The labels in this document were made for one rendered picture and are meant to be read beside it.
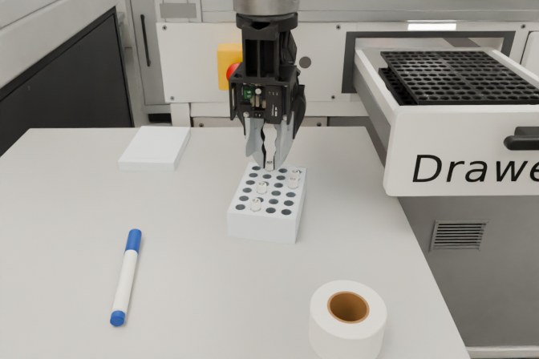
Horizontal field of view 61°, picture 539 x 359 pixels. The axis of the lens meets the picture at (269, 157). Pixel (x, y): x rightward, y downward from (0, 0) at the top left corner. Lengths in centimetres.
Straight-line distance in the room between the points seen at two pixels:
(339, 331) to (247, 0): 34
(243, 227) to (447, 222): 61
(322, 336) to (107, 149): 51
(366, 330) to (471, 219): 70
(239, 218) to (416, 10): 48
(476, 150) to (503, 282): 74
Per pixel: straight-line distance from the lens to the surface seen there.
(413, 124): 53
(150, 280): 54
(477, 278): 123
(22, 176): 79
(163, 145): 77
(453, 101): 64
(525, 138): 54
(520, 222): 116
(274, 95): 52
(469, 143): 56
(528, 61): 93
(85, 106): 150
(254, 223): 56
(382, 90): 67
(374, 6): 83
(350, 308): 48
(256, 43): 53
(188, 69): 84
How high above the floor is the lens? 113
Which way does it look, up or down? 29 degrees down
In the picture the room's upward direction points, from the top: straight up
